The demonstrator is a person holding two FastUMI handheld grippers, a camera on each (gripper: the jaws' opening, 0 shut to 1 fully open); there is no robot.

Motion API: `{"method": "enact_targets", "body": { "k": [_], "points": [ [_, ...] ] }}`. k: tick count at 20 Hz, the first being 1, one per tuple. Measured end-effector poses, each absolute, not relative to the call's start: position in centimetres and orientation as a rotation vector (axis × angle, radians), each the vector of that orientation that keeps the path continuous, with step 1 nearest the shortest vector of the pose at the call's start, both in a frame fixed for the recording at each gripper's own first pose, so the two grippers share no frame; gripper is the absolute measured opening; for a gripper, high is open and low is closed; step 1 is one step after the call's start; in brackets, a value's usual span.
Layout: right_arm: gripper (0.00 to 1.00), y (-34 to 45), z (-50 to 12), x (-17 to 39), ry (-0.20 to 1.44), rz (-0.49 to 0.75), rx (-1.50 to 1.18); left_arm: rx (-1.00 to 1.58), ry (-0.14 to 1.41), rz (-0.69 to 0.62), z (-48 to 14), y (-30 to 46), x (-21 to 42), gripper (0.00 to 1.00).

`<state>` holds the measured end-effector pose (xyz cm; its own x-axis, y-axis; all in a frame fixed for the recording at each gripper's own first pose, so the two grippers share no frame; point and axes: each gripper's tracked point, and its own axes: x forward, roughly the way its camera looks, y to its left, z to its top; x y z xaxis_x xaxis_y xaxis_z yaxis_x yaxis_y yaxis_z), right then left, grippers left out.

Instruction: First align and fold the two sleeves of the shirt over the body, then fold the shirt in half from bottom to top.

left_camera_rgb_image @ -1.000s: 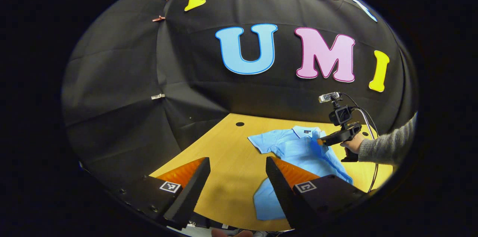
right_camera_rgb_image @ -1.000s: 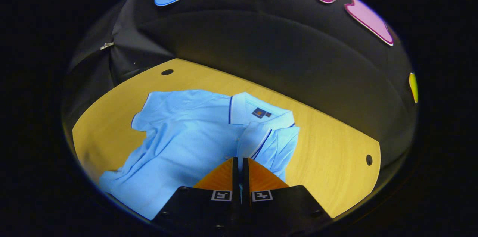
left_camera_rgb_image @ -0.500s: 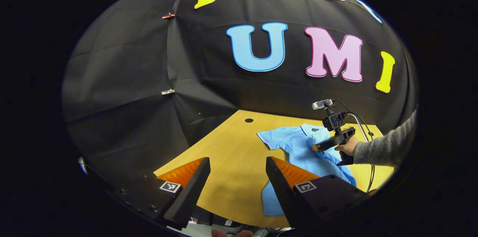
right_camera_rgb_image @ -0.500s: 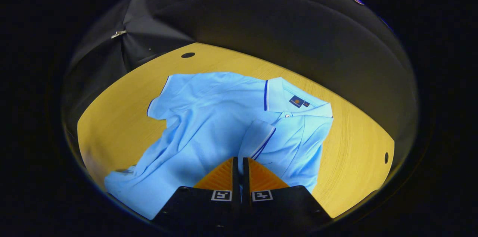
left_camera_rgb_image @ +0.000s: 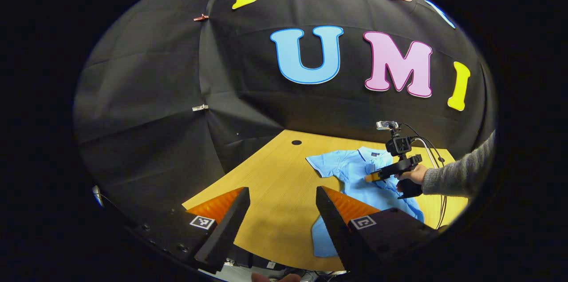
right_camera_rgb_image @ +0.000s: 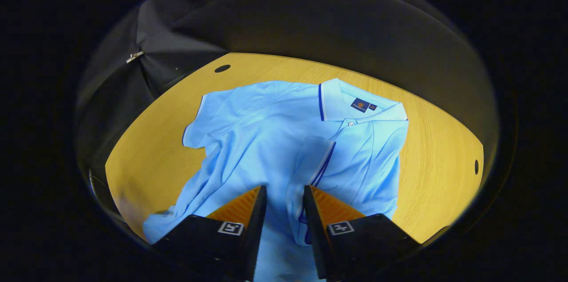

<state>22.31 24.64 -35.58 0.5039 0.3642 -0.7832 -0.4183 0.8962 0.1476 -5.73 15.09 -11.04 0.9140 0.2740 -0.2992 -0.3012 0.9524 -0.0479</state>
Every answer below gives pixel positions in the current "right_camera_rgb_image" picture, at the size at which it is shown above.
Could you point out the light blue T-shirt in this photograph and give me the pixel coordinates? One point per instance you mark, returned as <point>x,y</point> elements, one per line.
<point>266,140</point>

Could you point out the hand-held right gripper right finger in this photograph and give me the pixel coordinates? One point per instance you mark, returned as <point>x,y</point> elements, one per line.
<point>316,242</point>

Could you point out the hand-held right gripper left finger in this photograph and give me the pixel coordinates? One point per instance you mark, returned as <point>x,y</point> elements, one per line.
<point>257,237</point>

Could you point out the silver metal clip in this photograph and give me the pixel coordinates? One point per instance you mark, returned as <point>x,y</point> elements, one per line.
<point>134,56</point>

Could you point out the black backdrop cloth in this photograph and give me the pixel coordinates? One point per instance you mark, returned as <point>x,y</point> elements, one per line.
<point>310,20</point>

